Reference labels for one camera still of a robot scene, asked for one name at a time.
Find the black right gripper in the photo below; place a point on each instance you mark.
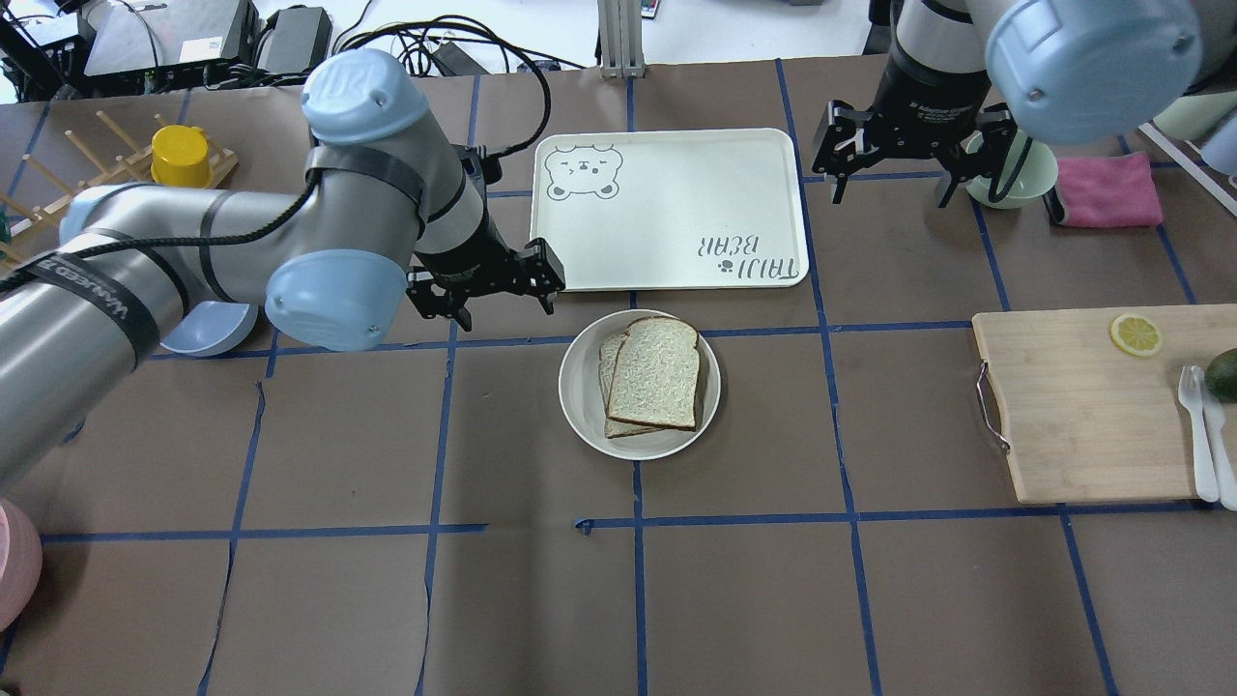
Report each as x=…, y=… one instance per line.
x=916, y=100

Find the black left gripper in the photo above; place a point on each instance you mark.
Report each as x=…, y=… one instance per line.
x=463, y=258

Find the white bread slice top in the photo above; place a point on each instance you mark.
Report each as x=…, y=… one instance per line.
x=657, y=375

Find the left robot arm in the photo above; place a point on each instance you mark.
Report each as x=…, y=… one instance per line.
x=389, y=211

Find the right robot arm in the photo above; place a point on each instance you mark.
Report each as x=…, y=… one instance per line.
x=974, y=85

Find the bread slice bottom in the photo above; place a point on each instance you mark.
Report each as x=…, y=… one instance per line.
x=608, y=356

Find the green bowl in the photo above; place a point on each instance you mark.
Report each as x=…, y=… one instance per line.
x=1028, y=172

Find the cream bear tray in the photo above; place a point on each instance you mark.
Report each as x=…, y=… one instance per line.
x=671, y=210

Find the pink cloth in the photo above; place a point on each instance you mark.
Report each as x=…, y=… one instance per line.
x=1104, y=192

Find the lemon slice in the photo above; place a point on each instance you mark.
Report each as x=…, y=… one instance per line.
x=1135, y=334

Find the blue bowl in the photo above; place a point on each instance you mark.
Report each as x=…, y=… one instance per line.
x=211, y=329

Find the wooden cutting board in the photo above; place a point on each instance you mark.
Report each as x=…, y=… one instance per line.
x=1086, y=422

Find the black power adapter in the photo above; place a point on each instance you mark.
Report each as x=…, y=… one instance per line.
x=294, y=40

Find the white plastic fork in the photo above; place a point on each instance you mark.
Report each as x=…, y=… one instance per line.
x=1190, y=398

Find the yellow cup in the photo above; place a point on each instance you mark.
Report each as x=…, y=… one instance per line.
x=181, y=157

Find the avocado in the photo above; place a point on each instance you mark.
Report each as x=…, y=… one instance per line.
x=1220, y=376

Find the white plastic knife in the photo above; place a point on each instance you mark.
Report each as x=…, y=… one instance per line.
x=1214, y=421

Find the black computer box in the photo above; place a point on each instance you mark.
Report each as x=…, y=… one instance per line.
x=135, y=37

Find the pink bowl with ice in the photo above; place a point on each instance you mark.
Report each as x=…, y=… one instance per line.
x=21, y=562

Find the aluminium frame post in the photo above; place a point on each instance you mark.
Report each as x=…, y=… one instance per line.
x=621, y=39

